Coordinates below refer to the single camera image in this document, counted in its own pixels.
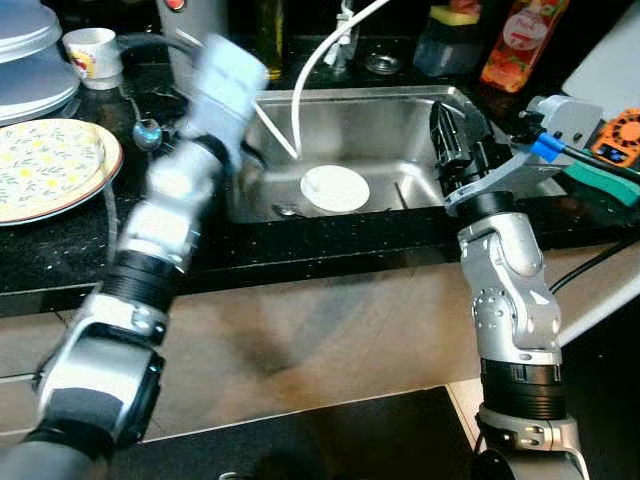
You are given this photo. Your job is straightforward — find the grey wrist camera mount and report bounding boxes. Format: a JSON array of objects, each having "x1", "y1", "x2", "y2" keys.
[
  {"x1": 444, "y1": 94, "x2": 607, "y2": 217},
  {"x1": 183, "y1": 34, "x2": 270, "y2": 169}
]

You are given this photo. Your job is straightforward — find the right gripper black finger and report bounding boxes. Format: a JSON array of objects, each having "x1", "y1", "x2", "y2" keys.
[
  {"x1": 462, "y1": 102, "x2": 493, "y2": 147},
  {"x1": 429, "y1": 100, "x2": 465, "y2": 173}
]

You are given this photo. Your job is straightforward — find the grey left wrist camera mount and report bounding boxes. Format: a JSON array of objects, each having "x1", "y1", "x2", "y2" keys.
[{"x1": 183, "y1": 34, "x2": 270, "y2": 169}]

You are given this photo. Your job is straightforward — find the white flexible hose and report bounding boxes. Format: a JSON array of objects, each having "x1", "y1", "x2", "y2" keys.
[{"x1": 252, "y1": 0, "x2": 393, "y2": 161}]

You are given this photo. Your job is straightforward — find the orange black small fan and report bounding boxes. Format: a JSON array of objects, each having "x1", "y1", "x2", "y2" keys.
[{"x1": 589, "y1": 107, "x2": 640, "y2": 168}]

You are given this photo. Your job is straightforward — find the stainless steel sink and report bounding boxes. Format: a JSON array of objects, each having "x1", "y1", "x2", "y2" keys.
[{"x1": 224, "y1": 84, "x2": 573, "y2": 224}]

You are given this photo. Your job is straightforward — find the grey stacked lids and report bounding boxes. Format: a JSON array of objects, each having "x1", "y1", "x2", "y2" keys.
[{"x1": 0, "y1": 0, "x2": 82, "y2": 127}]

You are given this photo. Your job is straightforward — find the yellow oil bottle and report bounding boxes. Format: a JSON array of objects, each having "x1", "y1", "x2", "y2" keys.
[{"x1": 249, "y1": 0, "x2": 284, "y2": 78}]

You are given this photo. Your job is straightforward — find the black floor mat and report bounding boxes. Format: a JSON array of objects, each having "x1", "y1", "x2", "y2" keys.
[{"x1": 110, "y1": 387, "x2": 476, "y2": 480}]

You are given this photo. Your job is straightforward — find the white printed mug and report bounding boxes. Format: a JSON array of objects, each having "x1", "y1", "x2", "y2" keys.
[{"x1": 61, "y1": 27, "x2": 124, "y2": 92}]

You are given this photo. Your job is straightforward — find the green sponge cloth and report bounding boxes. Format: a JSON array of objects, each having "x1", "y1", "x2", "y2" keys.
[{"x1": 558, "y1": 160, "x2": 640, "y2": 211}]

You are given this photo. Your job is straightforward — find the red dish soap pouch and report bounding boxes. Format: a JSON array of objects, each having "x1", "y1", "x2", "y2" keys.
[{"x1": 479, "y1": 0, "x2": 573, "y2": 95}]

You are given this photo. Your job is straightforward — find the dark holder with yellow sponge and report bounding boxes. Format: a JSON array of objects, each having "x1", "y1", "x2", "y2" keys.
[{"x1": 412, "y1": 0, "x2": 487, "y2": 80}]

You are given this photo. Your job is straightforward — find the chrome faucet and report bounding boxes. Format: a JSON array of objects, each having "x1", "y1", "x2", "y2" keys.
[{"x1": 324, "y1": 0, "x2": 362, "y2": 73}]

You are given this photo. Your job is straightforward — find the white board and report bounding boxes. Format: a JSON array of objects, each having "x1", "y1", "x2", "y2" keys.
[{"x1": 559, "y1": 20, "x2": 640, "y2": 123}]

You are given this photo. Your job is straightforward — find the metal spoon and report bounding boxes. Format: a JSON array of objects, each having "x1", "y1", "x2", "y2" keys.
[{"x1": 133, "y1": 117, "x2": 167, "y2": 153}]

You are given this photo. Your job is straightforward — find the round chrome counter cap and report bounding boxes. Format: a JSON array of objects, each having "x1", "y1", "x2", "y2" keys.
[{"x1": 364, "y1": 53, "x2": 402, "y2": 77}]

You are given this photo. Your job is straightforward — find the small white round plate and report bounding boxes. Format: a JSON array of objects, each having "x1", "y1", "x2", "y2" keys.
[{"x1": 299, "y1": 164, "x2": 372, "y2": 214}]

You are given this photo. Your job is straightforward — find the floral patterned plate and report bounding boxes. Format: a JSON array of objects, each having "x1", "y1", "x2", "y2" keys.
[{"x1": 0, "y1": 117, "x2": 124, "y2": 227}]

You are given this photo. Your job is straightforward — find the grey cylindrical jug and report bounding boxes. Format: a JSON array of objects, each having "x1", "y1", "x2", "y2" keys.
[{"x1": 154, "y1": 0, "x2": 230, "y2": 63}]

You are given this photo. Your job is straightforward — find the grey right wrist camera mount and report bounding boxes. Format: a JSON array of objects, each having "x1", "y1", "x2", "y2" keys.
[{"x1": 444, "y1": 94, "x2": 607, "y2": 217}]

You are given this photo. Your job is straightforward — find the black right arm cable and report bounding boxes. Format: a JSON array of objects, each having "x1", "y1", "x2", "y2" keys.
[{"x1": 549, "y1": 234, "x2": 640, "y2": 297}]

